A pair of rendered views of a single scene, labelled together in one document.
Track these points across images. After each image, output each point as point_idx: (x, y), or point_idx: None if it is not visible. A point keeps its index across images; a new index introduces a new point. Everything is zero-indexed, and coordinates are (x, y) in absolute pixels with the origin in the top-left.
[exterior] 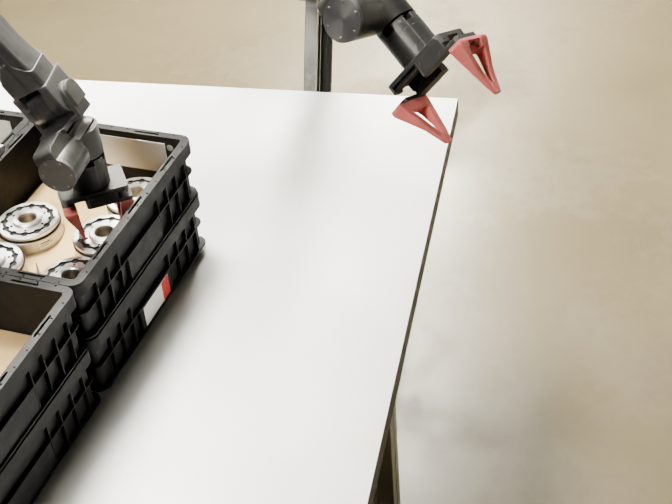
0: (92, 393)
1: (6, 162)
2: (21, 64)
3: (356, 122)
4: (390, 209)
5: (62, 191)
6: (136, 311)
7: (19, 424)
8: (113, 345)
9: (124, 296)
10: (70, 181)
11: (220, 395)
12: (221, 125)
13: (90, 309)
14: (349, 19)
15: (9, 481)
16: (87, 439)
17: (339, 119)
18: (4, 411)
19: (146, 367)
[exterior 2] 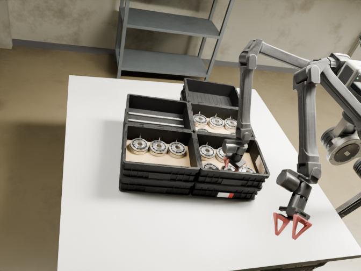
0: (189, 192)
1: None
2: (242, 120)
3: (330, 225)
4: (299, 247)
5: (222, 151)
6: (216, 191)
7: (160, 176)
8: (202, 190)
9: (214, 184)
10: (224, 151)
11: (203, 223)
12: None
13: (201, 177)
14: (282, 179)
15: (150, 183)
16: (175, 197)
17: (327, 219)
18: (160, 171)
19: (204, 201)
